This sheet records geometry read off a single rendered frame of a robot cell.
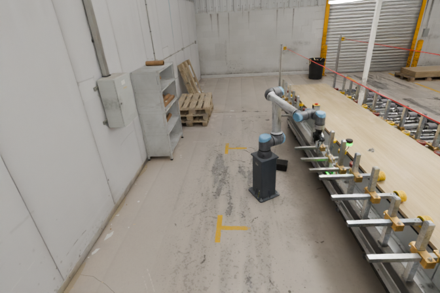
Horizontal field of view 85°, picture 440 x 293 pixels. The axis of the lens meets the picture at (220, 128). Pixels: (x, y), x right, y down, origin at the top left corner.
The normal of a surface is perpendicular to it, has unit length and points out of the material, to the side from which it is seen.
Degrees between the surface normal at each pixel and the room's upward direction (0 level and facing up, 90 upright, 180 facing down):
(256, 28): 90
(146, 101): 90
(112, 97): 90
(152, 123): 90
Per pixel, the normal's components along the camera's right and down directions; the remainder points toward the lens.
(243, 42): -0.07, 0.42
